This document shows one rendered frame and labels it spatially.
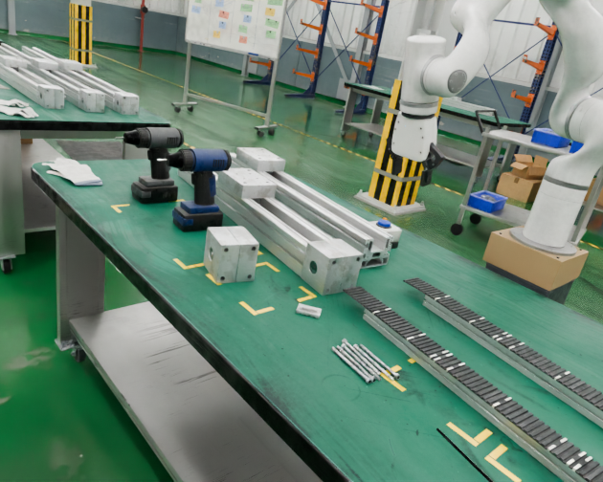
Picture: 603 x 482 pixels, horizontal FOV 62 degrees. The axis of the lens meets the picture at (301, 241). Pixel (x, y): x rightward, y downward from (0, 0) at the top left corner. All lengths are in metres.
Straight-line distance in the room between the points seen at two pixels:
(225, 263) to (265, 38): 5.78
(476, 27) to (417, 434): 0.78
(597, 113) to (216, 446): 1.36
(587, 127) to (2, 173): 2.28
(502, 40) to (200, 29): 5.11
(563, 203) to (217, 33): 6.07
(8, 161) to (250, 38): 4.72
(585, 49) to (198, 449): 1.43
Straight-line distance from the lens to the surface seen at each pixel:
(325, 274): 1.13
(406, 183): 4.59
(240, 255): 1.11
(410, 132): 1.19
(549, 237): 1.59
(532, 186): 6.21
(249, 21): 6.90
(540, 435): 0.91
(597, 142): 1.51
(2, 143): 2.59
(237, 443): 1.55
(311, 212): 1.47
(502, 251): 1.60
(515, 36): 9.68
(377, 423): 0.84
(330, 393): 0.87
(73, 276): 1.95
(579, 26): 1.46
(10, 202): 2.68
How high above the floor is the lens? 1.32
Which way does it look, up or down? 22 degrees down
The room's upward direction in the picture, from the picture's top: 11 degrees clockwise
